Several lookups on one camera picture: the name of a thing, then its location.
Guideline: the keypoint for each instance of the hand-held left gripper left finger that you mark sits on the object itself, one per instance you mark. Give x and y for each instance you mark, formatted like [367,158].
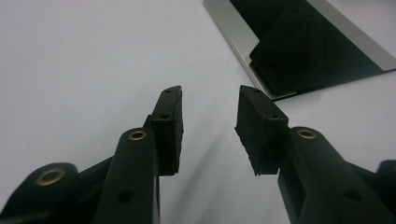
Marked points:
[137,174]

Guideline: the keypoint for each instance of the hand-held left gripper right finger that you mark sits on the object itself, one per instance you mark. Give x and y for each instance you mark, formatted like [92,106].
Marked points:
[314,174]

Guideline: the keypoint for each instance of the silver-edged black panel with stand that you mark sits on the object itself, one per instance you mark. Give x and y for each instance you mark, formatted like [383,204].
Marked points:
[295,46]

